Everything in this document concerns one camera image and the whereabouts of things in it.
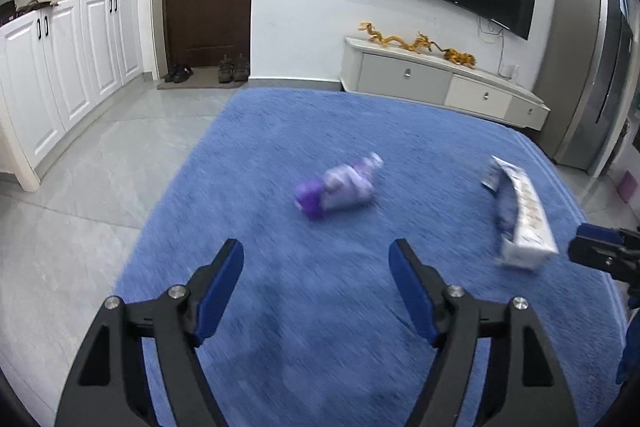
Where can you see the blue white milk carton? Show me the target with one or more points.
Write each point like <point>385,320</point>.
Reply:
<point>525,237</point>

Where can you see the purple small bin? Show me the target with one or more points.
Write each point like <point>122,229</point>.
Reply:
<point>627,186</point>

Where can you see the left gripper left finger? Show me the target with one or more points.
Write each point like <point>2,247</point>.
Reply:
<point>107,384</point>

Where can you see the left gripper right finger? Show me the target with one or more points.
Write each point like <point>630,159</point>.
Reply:
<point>523,383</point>

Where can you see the white wall cabinets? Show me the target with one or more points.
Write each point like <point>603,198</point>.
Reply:
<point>60,59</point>

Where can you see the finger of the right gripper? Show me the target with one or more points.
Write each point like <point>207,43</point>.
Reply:
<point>613,251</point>

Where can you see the dark shoes by door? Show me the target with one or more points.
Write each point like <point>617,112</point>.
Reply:
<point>229,73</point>

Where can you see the white grey TV cabinet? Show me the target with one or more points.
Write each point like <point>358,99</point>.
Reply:
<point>396,73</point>

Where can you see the grey double door refrigerator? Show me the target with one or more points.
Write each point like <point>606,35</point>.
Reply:
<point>582,79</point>

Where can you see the golden dragon ornament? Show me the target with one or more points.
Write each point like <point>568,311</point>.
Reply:
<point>420,42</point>

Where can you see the blue towel table cover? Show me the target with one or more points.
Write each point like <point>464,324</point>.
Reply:
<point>315,332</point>

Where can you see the small purple wrapper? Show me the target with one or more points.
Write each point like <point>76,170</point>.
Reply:
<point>340,188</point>

